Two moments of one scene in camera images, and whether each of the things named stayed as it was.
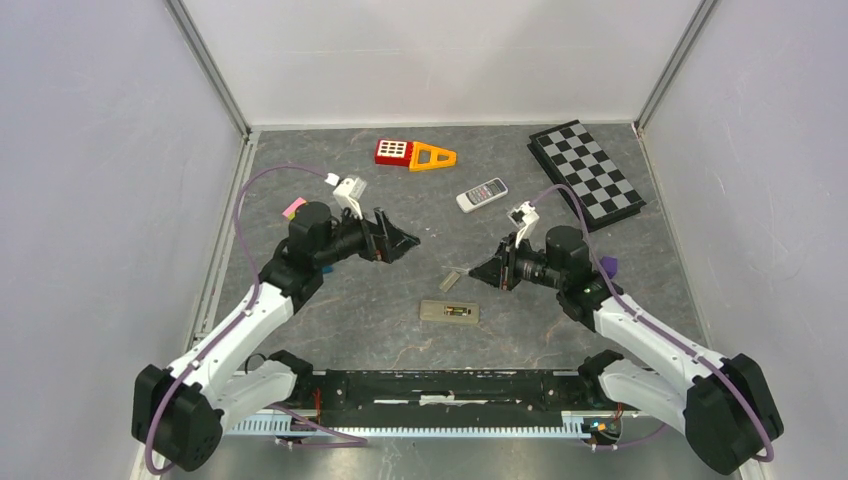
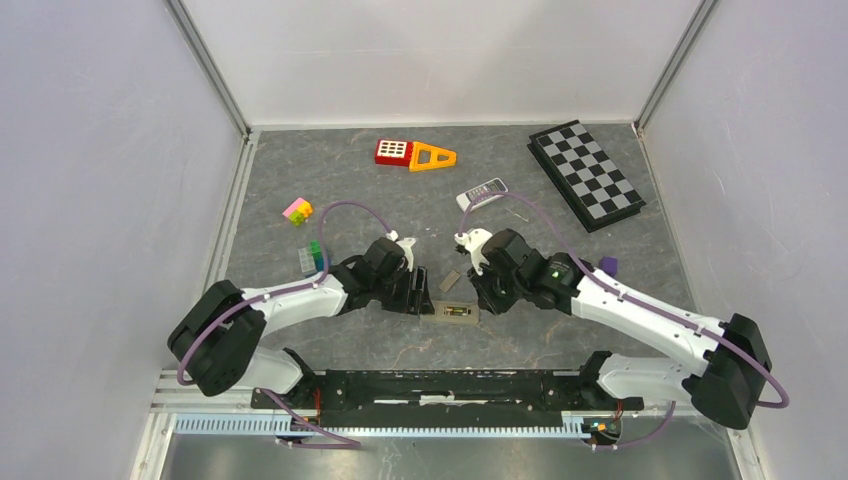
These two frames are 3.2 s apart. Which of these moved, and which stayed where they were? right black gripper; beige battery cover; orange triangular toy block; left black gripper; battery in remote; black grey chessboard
Moved: left black gripper; right black gripper
Stayed: orange triangular toy block; black grey chessboard; battery in remote; beige battery cover
